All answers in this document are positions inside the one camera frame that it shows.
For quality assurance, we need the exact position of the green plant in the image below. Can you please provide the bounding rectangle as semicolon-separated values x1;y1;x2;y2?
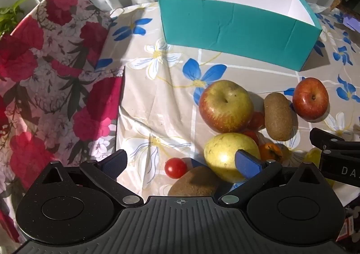
0;0;31;38

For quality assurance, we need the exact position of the pale purple object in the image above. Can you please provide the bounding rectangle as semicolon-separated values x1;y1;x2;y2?
344;14;360;32

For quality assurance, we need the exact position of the red floral cloth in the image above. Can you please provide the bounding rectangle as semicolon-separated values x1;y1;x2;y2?
0;0;126;244

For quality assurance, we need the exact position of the teal cardboard box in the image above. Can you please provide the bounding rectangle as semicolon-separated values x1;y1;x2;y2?
157;0;323;72

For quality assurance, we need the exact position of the yellow-green apple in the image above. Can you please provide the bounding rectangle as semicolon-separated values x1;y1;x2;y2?
204;133;261;183

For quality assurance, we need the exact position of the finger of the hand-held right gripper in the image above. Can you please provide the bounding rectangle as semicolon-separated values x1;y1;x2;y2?
309;128;360;152

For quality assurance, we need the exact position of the large red-yellow apple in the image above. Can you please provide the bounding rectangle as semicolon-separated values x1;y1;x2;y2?
198;80;254;133

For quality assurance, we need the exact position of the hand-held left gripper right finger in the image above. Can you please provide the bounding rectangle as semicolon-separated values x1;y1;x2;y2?
218;149;321;206

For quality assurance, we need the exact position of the small red apple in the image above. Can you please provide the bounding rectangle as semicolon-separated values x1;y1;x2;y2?
292;77;329;119

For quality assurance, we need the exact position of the small yellow fruit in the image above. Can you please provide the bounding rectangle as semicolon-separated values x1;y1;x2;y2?
305;147;335;187

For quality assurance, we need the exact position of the small orange persimmon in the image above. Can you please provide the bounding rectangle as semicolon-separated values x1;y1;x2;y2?
258;143;283;162

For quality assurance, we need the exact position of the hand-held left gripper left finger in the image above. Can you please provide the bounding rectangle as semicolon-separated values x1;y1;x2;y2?
42;149;143;207

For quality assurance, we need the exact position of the dark packet with red label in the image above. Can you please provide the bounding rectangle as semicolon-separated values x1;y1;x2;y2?
335;206;360;244

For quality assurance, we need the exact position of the brown kiwi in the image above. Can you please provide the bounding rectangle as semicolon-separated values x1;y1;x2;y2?
263;92;293;141
168;166;220;197

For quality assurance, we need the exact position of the blue flower tablecloth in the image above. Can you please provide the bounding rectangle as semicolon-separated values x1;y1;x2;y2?
95;1;360;209

